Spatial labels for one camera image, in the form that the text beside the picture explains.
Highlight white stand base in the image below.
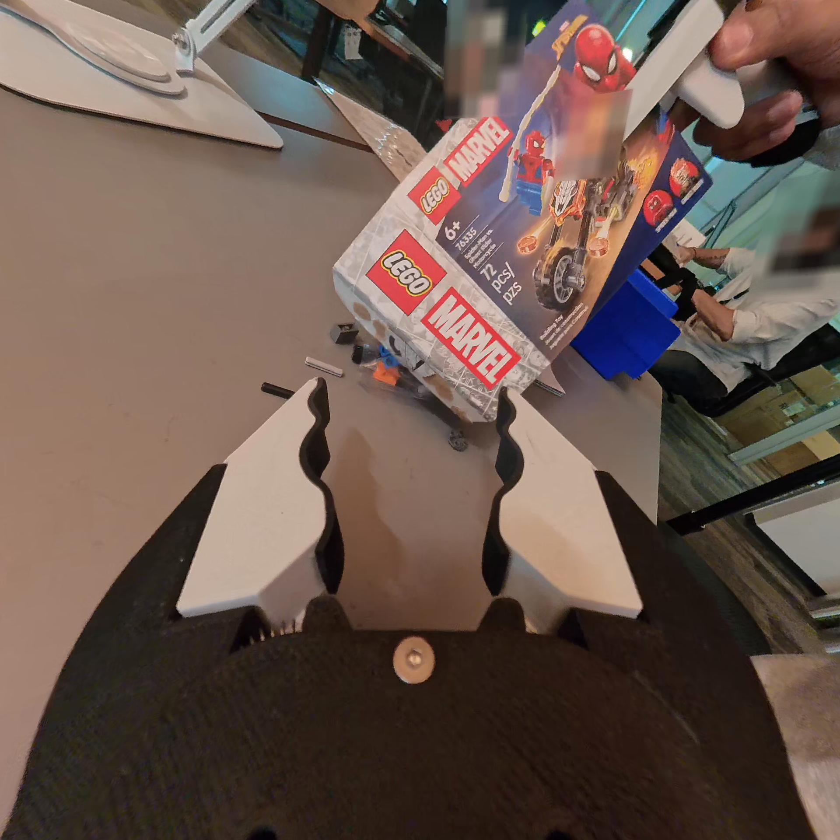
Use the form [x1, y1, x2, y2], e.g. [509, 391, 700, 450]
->
[0, 0, 284, 151]

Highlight black metal bar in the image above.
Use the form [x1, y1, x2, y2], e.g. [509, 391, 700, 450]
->
[665, 471, 840, 534]

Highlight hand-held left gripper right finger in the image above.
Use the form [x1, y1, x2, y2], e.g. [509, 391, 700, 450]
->
[482, 387, 644, 634]

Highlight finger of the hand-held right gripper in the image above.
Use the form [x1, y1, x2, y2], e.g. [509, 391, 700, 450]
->
[623, 0, 726, 142]

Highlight lego set box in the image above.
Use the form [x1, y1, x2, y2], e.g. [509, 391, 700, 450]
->
[332, 0, 714, 424]

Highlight blue plastic bin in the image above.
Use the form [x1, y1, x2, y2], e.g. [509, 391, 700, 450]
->
[570, 268, 681, 382]

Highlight person's right hand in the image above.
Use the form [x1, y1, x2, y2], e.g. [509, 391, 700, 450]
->
[692, 0, 840, 162]

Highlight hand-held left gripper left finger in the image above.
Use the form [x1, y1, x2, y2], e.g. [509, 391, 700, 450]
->
[177, 377, 344, 624]

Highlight clear bag of lego pieces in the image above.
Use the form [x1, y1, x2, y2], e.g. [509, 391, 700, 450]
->
[353, 340, 463, 424]

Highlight clear plastic wrapper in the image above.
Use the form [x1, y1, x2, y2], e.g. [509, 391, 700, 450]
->
[364, 121, 429, 172]

